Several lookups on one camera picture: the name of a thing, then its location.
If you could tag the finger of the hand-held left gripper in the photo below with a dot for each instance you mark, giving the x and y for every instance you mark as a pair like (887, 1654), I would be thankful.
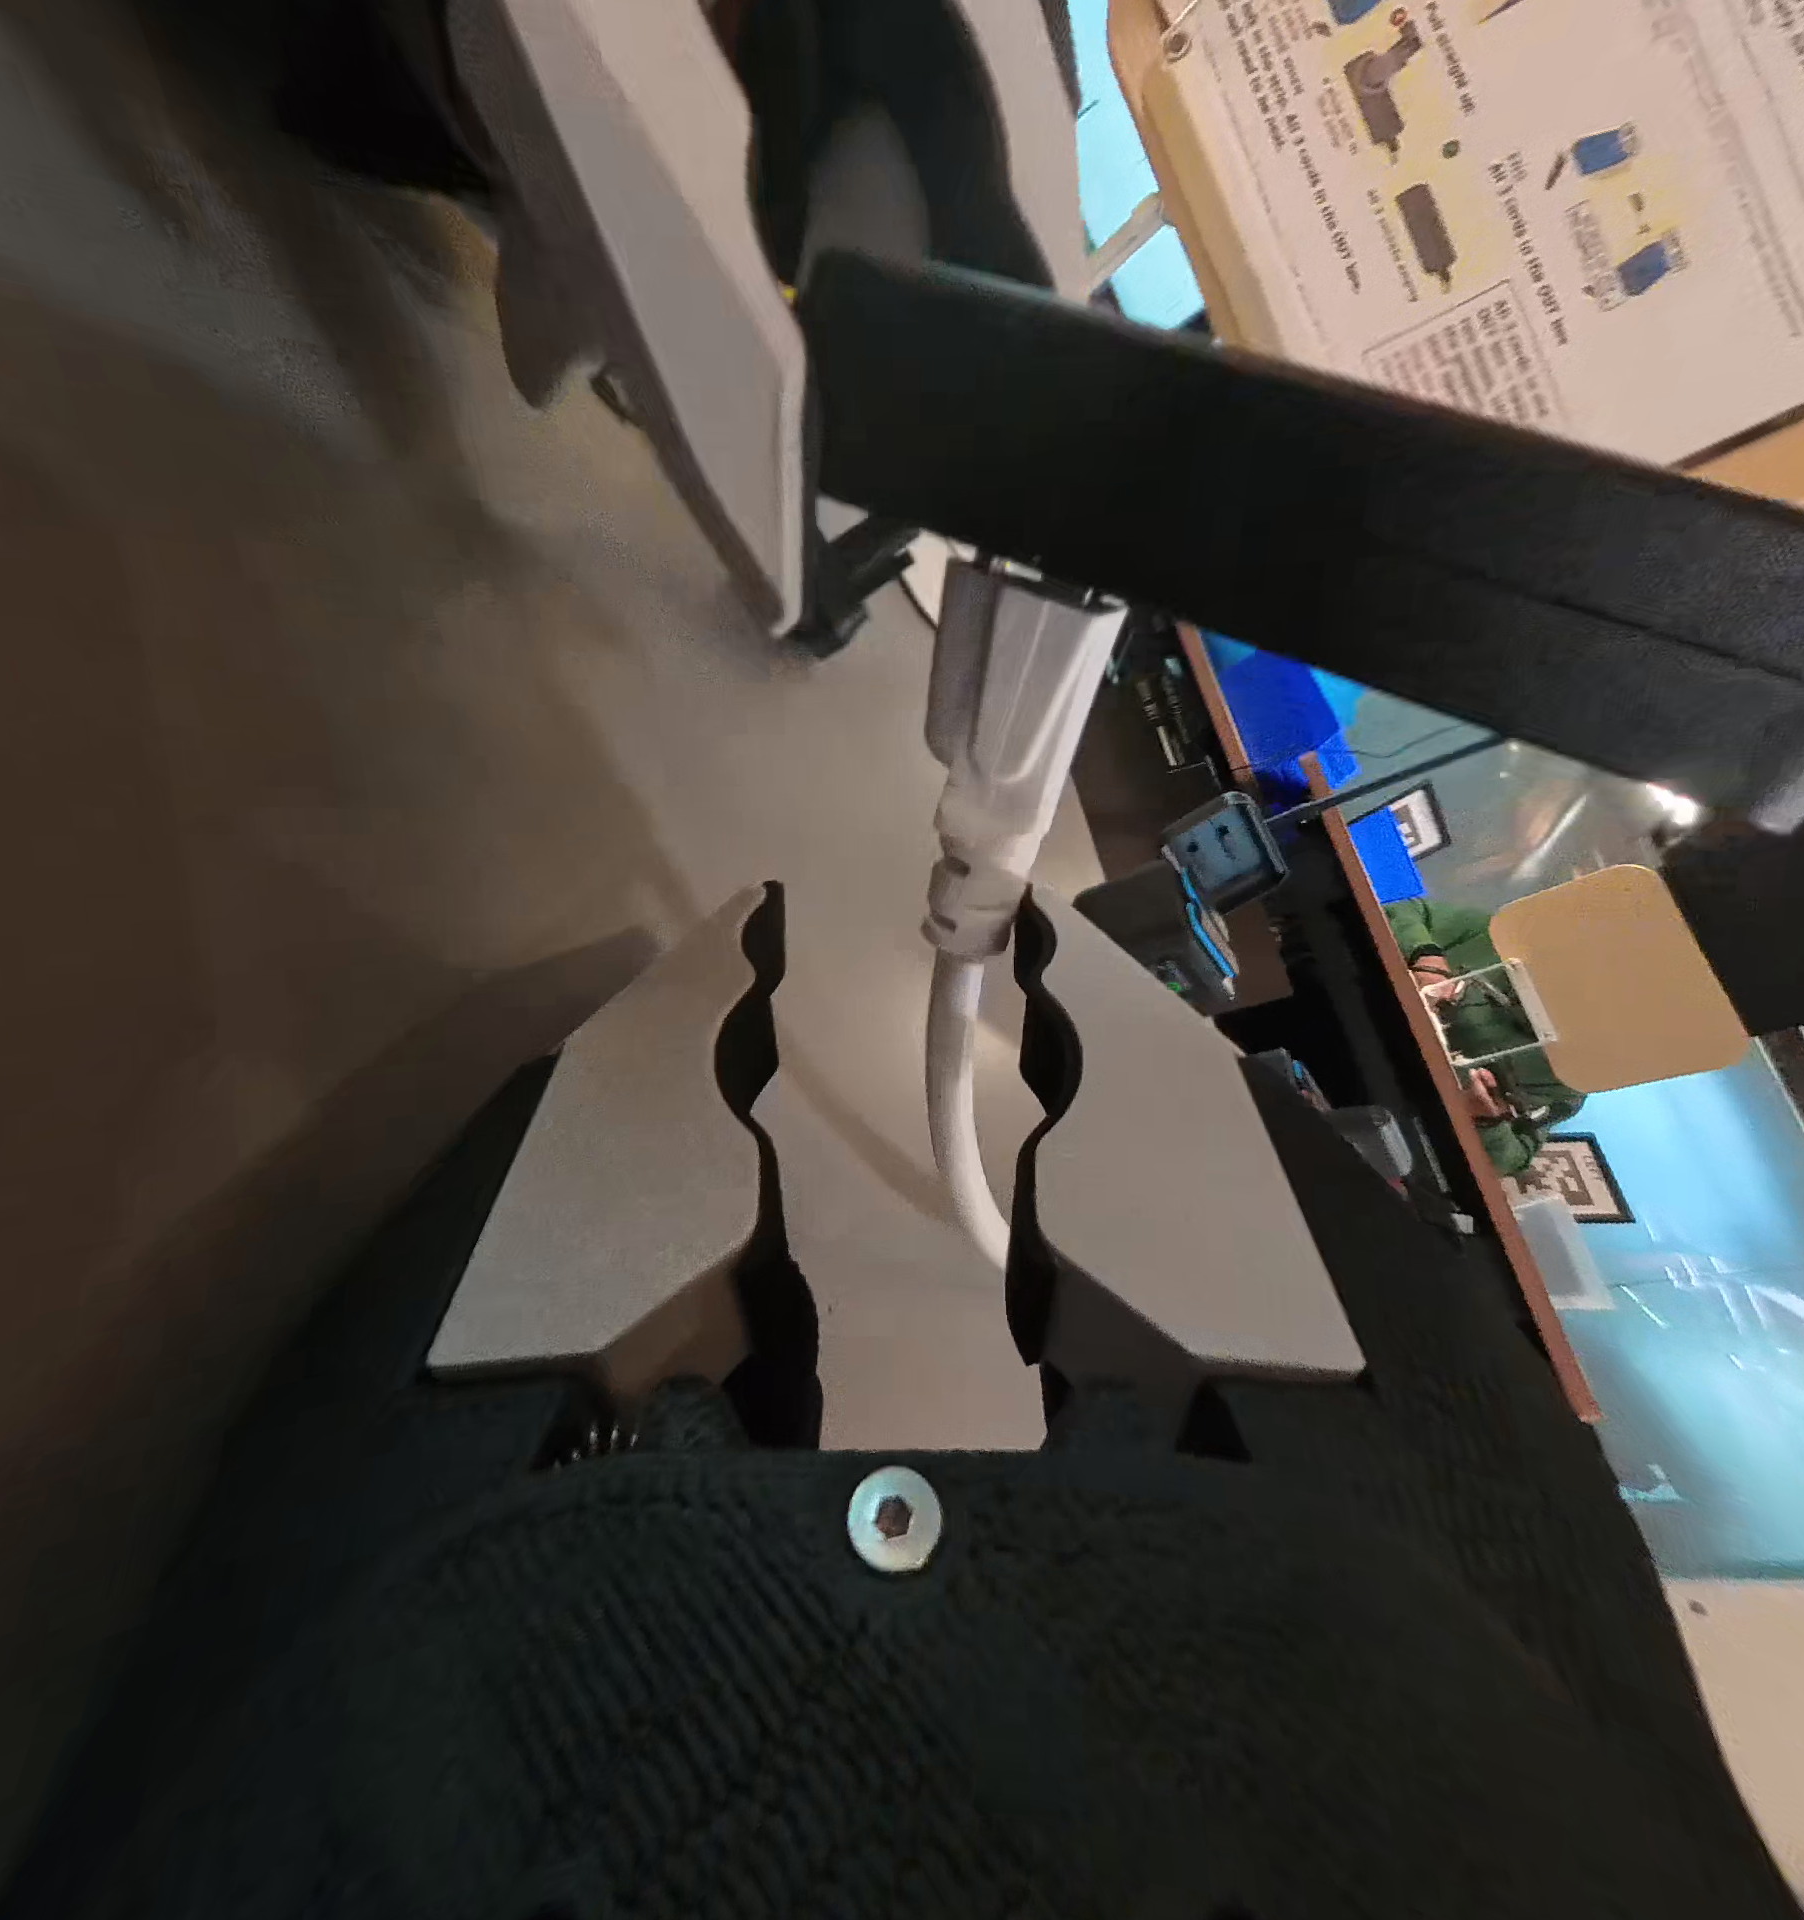
(1023, 149)
(661, 255)

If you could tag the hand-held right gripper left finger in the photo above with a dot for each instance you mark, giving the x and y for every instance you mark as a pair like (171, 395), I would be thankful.
(619, 1185)

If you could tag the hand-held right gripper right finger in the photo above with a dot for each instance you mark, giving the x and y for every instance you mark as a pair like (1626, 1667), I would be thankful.
(1174, 1185)

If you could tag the black power strip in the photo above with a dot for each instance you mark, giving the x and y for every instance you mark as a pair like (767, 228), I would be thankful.
(1291, 495)

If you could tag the white board stand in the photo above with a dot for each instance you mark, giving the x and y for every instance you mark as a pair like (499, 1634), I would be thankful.
(1136, 233)

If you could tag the dark grey device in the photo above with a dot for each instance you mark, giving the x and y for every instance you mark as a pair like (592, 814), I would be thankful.
(1368, 1138)

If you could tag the black device with green light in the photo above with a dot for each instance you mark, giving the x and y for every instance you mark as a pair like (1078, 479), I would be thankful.
(1159, 945)

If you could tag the black device with blue trim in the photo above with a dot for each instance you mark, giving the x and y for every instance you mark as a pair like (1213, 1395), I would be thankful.
(1226, 862)

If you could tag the printed square marker tag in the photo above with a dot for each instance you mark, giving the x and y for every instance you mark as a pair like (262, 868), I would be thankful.
(1420, 826)
(1570, 1178)

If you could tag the tan rounded board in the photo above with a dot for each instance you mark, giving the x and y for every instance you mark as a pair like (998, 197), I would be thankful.
(1607, 974)

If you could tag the blue plastic bin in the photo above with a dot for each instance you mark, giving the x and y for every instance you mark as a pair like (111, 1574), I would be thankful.
(1277, 705)

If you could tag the instruction sheet on wooden board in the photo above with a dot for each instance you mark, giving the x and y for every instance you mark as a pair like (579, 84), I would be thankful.
(1593, 195)

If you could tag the black rectangular panel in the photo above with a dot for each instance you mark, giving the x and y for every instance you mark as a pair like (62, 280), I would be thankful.
(1771, 930)

